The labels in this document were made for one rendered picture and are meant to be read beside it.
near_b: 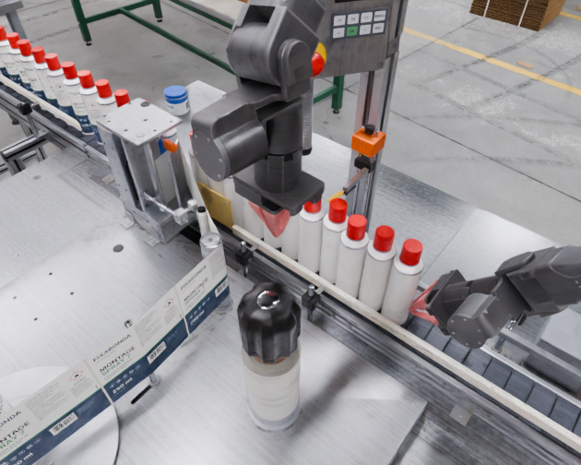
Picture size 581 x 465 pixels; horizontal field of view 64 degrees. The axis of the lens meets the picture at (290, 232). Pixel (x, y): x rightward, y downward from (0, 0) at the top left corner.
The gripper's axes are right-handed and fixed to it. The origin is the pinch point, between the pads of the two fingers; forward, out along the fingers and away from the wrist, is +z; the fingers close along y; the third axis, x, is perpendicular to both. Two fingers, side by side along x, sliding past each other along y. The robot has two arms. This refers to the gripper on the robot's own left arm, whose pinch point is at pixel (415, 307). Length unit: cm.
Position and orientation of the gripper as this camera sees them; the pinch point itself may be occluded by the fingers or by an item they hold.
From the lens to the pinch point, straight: 89.6
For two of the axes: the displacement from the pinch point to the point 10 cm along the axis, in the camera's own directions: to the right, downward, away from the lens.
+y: -6.3, 5.6, -5.4
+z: -4.9, 2.6, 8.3
